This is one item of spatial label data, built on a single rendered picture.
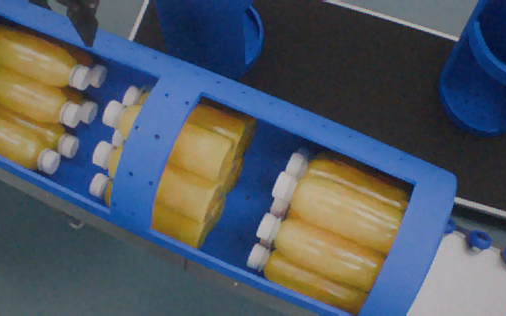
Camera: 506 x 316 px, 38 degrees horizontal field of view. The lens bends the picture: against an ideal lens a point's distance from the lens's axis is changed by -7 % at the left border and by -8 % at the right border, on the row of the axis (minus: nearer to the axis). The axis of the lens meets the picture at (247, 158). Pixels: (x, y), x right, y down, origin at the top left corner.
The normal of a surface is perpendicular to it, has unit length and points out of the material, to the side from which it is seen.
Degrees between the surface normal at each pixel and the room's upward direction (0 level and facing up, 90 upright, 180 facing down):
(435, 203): 20
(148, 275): 0
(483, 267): 0
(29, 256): 0
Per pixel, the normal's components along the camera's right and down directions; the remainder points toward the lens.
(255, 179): -0.16, 0.02
